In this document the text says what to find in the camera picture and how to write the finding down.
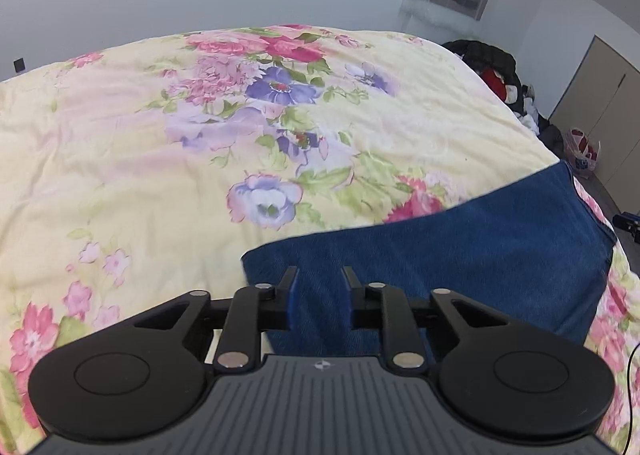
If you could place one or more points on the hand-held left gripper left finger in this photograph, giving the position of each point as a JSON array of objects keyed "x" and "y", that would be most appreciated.
[{"x": 294, "y": 297}]

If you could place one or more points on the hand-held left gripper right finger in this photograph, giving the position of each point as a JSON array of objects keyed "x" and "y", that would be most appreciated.
[{"x": 346, "y": 300}]

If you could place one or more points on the blue denim pants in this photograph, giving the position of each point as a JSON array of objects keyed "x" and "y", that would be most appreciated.
[{"x": 475, "y": 255}]

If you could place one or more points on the floral yellow blanket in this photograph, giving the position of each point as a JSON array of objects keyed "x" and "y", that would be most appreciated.
[{"x": 125, "y": 135}]

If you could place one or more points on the white cloth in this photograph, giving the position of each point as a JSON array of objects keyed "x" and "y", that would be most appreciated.
[{"x": 527, "y": 115}]

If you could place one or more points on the black garment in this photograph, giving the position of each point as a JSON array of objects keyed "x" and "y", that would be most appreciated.
[{"x": 552, "y": 137}]

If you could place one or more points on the red cloth item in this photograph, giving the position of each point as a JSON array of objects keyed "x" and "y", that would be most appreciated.
[{"x": 496, "y": 81}]

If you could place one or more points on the pink plastic bag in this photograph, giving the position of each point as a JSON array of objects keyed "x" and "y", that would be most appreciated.
[{"x": 582, "y": 150}]

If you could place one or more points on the pile of dark clothes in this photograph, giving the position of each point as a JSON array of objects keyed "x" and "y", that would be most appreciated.
[{"x": 490, "y": 55}]

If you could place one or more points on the dark blue device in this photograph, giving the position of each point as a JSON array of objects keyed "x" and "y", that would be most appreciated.
[{"x": 629, "y": 225}]

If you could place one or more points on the beige cabinet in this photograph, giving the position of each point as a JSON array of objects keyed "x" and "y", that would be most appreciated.
[{"x": 600, "y": 100}]

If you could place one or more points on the black wall socket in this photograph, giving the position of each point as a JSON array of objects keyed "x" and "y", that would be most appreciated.
[{"x": 20, "y": 65}]

